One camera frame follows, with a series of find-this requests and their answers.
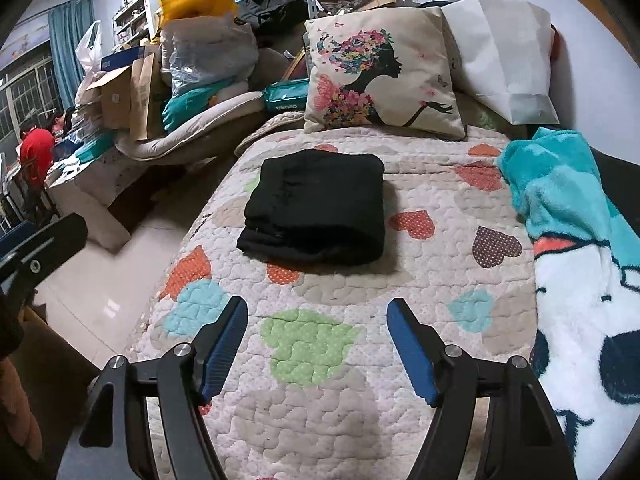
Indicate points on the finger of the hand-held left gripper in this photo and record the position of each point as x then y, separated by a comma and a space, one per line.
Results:
50, 245

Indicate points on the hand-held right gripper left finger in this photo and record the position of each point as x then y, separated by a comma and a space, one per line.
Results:
222, 345

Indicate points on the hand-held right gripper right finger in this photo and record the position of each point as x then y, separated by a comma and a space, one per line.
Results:
412, 355

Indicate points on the black pants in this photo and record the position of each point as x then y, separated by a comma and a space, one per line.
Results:
315, 205

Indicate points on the person's left forearm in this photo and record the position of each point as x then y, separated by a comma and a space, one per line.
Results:
17, 410

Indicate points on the cream storage box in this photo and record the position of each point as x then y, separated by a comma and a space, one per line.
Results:
90, 215

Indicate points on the person's leg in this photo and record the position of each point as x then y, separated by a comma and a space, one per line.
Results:
55, 350

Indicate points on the heart-patterned quilted bedspread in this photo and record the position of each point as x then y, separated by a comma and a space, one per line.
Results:
350, 285

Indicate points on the barred window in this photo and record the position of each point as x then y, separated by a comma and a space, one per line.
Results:
25, 90

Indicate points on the brown paper bag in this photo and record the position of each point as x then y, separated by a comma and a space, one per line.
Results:
145, 100

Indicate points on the teal printed fleece blanket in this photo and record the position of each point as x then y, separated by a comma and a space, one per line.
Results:
575, 285

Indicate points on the white plastic bag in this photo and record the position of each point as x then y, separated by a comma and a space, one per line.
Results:
89, 55

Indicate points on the beige lounge chair cushion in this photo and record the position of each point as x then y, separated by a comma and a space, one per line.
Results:
200, 120

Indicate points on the teal curtain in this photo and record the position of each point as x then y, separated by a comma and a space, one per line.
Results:
70, 50

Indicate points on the blue box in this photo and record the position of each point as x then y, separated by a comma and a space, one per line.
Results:
125, 57

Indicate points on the white shelf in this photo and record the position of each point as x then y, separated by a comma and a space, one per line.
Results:
135, 15

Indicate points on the clear plastic bag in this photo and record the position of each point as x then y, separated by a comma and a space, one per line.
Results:
210, 55

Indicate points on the teal packet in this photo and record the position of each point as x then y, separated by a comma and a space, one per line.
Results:
287, 97

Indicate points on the yellow bag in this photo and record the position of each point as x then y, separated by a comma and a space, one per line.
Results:
200, 2

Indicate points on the printed throw pillow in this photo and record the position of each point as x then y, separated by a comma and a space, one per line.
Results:
380, 70

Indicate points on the white paper bag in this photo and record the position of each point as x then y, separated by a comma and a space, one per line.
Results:
500, 50

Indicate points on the black jacket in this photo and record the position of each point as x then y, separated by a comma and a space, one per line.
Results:
275, 7

